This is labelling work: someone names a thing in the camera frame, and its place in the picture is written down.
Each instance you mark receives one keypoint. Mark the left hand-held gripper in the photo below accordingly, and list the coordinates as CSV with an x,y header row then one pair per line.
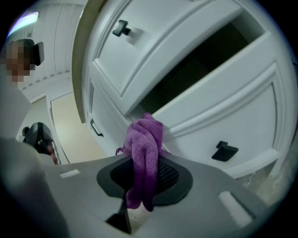
x,y
45,151

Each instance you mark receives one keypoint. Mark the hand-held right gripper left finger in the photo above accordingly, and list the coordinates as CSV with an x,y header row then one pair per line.
x,y
88,186

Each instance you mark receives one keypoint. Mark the black drawer knob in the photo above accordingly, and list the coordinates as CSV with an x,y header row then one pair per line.
x,y
223,152
121,28

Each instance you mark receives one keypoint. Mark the white cabinet drawer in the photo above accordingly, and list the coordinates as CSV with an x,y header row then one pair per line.
x,y
221,111
130,65

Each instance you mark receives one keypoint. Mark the white cabinet door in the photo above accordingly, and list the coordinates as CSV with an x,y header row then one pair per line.
x,y
109,134

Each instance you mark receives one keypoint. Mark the purple cloth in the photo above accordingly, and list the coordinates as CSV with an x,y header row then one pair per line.
x,y
142,148

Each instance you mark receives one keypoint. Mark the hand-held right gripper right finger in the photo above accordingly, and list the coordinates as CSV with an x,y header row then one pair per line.
x,y
198,204

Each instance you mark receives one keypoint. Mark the black head-mounted camera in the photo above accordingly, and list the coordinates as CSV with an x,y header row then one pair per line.
x,y
39,54

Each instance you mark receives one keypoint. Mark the white vanity cabinet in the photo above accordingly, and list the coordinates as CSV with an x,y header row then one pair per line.
x,y
79,58

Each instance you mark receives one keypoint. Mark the person's head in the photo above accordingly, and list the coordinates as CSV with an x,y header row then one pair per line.
x,y
16,65

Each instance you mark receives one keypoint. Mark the beige panel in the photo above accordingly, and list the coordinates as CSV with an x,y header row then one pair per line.
x,y
74,130

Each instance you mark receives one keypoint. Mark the ceiling light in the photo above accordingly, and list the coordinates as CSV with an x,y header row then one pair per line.
x,y
25,22

